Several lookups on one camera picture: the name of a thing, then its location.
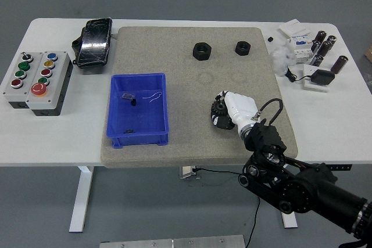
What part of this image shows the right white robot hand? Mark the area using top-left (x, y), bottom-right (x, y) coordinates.
top-left (209, 90), bottom-right (259, 137)

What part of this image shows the black toothed gear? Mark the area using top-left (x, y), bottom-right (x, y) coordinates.
top-left (210, 99), bottom-right (228, 120)

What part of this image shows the small black hex nut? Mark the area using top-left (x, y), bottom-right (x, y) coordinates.
top-left (234, 41), bottom-right (252, 56)

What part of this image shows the large black hex nut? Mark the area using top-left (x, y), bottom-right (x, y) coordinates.
top-left (191, 42), bottom-right (212, 62)

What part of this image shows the blue plastic box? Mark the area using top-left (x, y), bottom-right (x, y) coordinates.
top-left (106, 73), bottom-right (170, 148)

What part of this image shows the grey emergency-stop control box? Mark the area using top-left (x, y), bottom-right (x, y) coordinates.
top-left (25, 51), bottom-right (74, 117)

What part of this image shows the grey four-button control box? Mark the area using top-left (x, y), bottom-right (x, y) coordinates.
top-left (2, 52), bottom-right (44, 109)

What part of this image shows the grey-brown foam mat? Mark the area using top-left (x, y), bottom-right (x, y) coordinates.
top-left (100, 26), bottom-right (299, 169)

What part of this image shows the clear plastic bag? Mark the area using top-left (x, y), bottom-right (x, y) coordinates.
top-left (269, 45), bottom-right (297, 77)

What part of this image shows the white socket plate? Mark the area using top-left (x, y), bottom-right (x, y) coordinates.
top-left (302, 64), bottom-right (331, 94)

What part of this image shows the silver power strip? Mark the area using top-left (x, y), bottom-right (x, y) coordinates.
top-left (178, 166), bottom-right (202, 179)

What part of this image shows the white circuit breaker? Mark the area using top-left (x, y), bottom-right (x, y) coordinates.
top-left (286, 33), bottom-right (316, 64)

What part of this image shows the black power adapter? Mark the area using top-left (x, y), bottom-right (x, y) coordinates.
top-left (310, 69), bottom-right (336, 86)

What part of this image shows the black under-table bar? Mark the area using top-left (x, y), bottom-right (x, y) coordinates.
top-left (327, 164), bottom-right (352, 172)

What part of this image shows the white table leg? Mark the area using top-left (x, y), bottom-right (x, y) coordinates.
top-left (69, 166), bottom-right (94, 233)
top-left (280, 211), bottom-right (299, 229)

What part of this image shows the grey metal plate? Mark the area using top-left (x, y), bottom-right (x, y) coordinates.
top-left (99, 234), bottom-right (246, 248)

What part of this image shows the black wrapped device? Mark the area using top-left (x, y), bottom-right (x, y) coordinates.
top-left (71, 17), bottom-right (113, 70)

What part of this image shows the black adapter cord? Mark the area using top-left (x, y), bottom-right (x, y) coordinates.
top-left (284, 67), bottom-right (313, 83)

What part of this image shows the thin white wire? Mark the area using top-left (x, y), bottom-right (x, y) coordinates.
top-left (141, 91), bottom-right (163, 103)

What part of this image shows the white switch plate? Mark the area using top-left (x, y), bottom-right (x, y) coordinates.
top-left (278, 19), bottom-right (310, 37)

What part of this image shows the black floor cable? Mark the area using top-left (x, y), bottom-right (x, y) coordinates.
top-left (193, 167), bottom-right (261, 248)

